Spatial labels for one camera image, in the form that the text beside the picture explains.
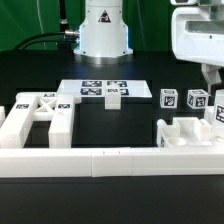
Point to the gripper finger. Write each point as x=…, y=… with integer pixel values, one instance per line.
x=211, y=75

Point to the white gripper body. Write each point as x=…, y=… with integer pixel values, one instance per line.
x=197, y=32

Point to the white chair seat part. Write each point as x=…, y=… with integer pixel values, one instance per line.
x=186, y=131

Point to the white U-shaped obstacle fence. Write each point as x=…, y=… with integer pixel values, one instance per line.
x=104, y=162

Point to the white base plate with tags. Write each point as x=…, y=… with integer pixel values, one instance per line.
x=96, y=88

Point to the white chair back frame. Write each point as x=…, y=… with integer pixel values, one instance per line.
x=57, y=109

